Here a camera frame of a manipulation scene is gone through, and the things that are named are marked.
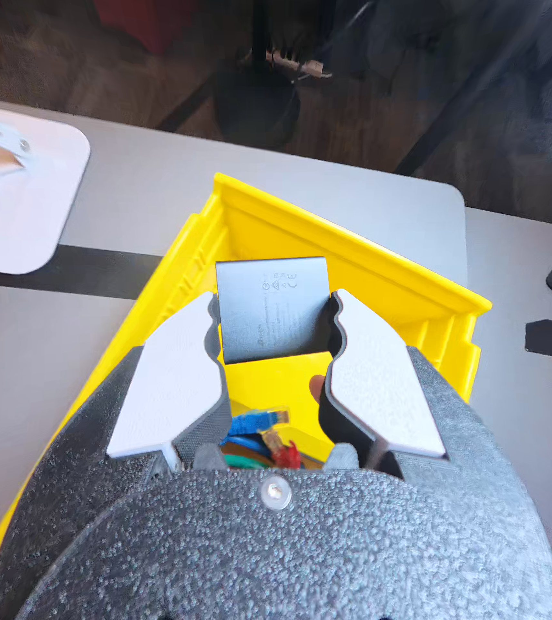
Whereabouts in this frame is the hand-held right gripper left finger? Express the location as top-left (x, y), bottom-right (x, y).
top-left (107, 291), bottom-right (232, 473)

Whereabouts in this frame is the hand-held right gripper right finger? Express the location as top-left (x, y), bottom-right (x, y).
top-left (319, 289), bottom-right (447, 478)

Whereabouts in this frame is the blue ethernet cable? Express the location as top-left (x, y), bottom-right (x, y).
top-left (228, 407), bottom-right (290, 439)

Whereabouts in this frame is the green ethernet cable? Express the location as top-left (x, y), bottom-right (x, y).
top-left (223, 453), bottom-right (277, 470)

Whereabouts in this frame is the red ethernet cable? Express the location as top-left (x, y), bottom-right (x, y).
top-left (261, 431), bottom-right (302, 470)

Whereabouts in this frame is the dark grey ethernet adapter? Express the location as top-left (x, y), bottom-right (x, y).
top-left (215, 257), bottom-right (331, 365)

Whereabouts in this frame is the yellow plastic bin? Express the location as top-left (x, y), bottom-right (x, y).
top-left (0, 173), bottom-right (493, 606)

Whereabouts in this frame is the white document stand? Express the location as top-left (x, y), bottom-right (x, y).
top-left (0, 102), bottom-right (92, 275)

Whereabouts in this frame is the power strip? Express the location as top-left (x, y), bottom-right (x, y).
top-left (264, 48), bottom-right (332, 78)

